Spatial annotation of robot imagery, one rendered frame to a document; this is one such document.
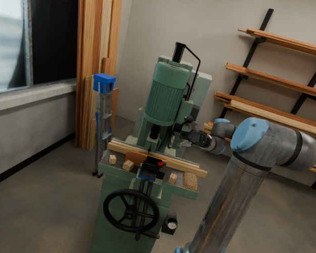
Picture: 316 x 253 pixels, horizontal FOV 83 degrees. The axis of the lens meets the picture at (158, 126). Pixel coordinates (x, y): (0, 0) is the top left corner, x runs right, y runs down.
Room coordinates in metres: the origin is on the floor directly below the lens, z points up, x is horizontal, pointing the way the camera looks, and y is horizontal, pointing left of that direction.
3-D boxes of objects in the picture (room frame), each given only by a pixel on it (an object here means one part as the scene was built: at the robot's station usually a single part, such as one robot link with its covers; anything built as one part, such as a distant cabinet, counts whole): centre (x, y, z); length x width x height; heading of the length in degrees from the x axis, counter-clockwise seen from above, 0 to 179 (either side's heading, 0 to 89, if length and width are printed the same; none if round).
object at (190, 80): (1.29, -0.13, 1.40); 0.10 x 0.06 x 0.16; 0
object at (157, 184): (0.78, -0.04, 0.91); 0.15 x 0.14 x 0.09; 90
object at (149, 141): (0.99, 0.01, 1.03); 0.14 x 0.07 x 0.09; 0
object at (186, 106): (1.19, -0.14, 1.22); 0.09 x 0.08 x 0.15; 0
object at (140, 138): (1.26, 0.01, 1.16); 0.22 x 0.22 x 0.72; 0
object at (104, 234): (1.09, 0.01, 0.35); 0.58 x 0.45 x 0.71; 0
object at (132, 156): (0.89, 0.01, 0.94); 0.25 x 0.01 x 0.08; 90
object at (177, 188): (0.86, -0.03, 0.87); 0.61 x 0.30 x 0.06; 90
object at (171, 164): (0.97, -0.06, 0.92); 0.67 x 0.02 x 0.04; 90
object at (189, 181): (0.88, -0.28, 0.92); 0.14 x 0.09 x 0.04; 0
